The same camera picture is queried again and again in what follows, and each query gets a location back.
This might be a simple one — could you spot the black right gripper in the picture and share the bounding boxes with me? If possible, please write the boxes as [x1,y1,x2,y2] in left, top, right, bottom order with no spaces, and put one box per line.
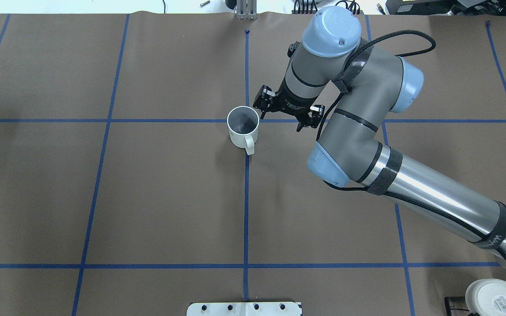
[253,81,325,132]

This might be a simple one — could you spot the white ribbed mug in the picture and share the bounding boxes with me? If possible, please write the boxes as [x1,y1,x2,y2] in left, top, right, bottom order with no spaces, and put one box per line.
[226,106,260,156]

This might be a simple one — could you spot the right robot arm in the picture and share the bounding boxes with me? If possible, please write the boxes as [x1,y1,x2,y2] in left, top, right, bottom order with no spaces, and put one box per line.
[252,6,506,266]

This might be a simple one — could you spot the white mug on rack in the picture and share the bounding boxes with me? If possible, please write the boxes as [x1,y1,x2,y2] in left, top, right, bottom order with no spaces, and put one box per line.
[464,279,506,316]

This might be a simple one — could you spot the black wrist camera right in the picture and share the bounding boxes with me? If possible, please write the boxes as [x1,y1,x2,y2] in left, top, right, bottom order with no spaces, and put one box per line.
[287,41,301,58]

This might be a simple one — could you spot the aluminium frame post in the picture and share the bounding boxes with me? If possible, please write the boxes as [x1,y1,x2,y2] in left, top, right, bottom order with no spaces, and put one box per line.
[235,0,258,21]

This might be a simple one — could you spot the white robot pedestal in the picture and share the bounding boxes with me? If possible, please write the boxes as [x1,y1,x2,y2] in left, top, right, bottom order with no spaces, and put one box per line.
[186,302,303,316]

